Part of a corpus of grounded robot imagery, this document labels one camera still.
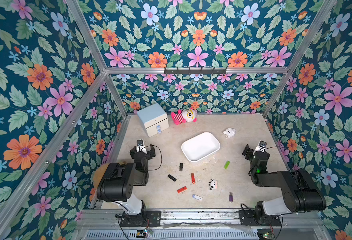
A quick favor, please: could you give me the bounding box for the black hook rail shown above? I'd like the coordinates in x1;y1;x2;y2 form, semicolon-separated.
163;67;228;75

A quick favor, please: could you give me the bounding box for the green usb flash drive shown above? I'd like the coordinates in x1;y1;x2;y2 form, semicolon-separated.
224;161;231;169

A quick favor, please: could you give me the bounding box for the black red usb drive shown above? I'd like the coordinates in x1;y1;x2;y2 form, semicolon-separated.
167;175;177;182

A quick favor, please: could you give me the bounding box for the small cow plush toy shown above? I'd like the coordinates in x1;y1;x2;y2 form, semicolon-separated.
209;179;218;190

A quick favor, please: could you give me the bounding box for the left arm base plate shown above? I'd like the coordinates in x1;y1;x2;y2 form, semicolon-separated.
118;211;161;227

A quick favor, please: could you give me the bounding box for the white mini drawer cabinet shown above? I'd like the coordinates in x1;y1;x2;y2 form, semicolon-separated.
137;104;169;137

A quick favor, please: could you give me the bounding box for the brown teddy bear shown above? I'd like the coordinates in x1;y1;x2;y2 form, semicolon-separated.
93;163;121;190

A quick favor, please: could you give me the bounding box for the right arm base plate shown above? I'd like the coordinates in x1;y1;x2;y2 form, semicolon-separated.
239;210;282;227

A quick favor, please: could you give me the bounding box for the white plush keychain toy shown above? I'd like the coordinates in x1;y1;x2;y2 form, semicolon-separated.
223;128;236;139

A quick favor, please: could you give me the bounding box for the pink striped plush toy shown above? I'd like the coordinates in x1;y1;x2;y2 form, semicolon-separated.
171;109;198;125

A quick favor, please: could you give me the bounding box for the red rounded usb drive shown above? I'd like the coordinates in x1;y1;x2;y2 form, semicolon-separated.
191;173;196;184

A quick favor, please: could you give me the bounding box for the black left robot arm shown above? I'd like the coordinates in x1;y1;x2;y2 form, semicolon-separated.
93;140;156;225

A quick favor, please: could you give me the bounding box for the red rectangular usb drive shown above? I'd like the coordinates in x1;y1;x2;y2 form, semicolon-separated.
177;187;187;193

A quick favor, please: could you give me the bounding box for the white blue usb drive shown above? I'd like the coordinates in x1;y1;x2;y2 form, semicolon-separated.
192;195;203;201

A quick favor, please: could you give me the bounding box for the white plastic storage box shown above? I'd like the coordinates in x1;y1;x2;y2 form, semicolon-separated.
181;132;221;163

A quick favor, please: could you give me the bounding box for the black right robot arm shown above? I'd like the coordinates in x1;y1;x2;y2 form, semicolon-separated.
239;141;327;226

